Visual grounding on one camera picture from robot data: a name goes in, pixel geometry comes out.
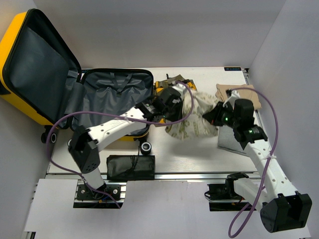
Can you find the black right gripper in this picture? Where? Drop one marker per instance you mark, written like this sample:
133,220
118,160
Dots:
213,115

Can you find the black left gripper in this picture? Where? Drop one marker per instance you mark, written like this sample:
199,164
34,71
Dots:
179,105

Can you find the camouflage yellow green garment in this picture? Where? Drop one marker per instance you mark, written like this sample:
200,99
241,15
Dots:
161,85

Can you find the grey cloth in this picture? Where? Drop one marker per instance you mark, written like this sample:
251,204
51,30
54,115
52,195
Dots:
227,141

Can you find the beige garment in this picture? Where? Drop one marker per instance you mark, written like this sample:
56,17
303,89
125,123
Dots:
246,94

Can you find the white green patterned garment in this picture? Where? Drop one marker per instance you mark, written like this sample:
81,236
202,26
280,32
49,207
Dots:
195,126

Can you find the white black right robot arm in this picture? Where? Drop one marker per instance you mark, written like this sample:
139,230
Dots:
281,206

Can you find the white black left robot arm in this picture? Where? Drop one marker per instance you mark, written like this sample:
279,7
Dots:
86,143

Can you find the black wrapped box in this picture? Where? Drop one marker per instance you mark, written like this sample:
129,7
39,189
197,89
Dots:
125,168

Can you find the white foreground board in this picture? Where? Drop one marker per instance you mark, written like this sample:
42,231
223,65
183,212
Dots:
151,210

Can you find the yellow hard-shell suitcase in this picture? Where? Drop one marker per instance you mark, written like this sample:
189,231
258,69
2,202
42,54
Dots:
41,77

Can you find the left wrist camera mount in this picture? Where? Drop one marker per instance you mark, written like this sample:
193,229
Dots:
181,89

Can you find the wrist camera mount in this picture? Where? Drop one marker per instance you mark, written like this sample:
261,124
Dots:
181,89
232,96

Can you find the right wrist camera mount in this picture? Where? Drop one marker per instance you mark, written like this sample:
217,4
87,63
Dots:
232,96

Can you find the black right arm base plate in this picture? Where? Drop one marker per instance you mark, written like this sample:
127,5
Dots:
220,200

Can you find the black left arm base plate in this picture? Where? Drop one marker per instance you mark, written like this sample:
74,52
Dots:
85,198

